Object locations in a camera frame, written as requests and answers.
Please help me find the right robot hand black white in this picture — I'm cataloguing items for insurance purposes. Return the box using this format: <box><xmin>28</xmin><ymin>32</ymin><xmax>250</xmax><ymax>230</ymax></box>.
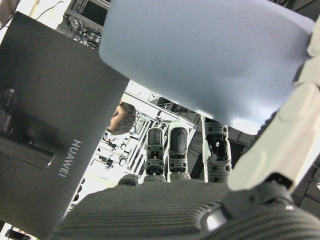
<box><xmin>53</xmin><ymin>18</ymin><xmax>320</xmax><ymax>240</ymax></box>

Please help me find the light blue plastic cup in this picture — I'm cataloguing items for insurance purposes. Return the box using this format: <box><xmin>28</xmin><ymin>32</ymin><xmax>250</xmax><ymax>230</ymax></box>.
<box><xmin>98</xmin><ymin>0</ymin><xmax>316</xmax><ymax>136</ymax></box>

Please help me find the person head short hair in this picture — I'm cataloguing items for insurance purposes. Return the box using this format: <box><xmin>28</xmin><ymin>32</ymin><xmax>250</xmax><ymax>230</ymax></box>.
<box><xmin>106</xmin><ymin>102</ymin><xmax>138</xmax><ymax>136</ymax></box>

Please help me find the black monitor with stand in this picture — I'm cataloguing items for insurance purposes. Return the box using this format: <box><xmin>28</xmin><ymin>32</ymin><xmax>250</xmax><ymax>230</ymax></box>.
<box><xmin>0</xmin><ymin>11</ymin><xmax>131</xmax><ymax>238</ymax></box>

